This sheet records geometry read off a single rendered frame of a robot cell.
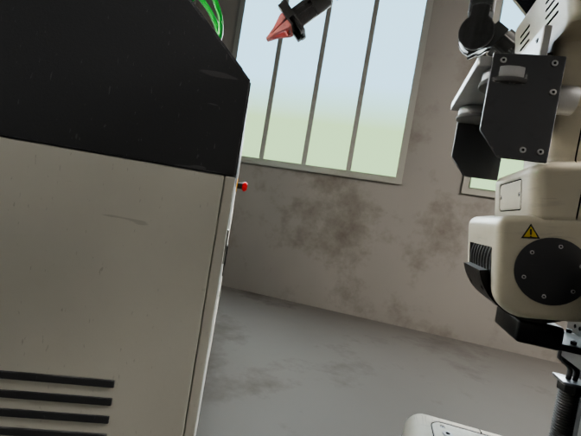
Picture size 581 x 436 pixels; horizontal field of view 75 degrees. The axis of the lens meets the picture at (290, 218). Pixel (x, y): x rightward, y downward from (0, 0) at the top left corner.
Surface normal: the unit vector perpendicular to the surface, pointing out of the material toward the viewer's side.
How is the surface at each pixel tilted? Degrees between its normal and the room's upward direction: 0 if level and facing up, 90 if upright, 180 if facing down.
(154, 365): 90
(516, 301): 90
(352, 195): 90
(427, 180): 90
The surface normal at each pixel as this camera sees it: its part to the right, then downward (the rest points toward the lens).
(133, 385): 0.15, 0.06
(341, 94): -0.24, 0.00
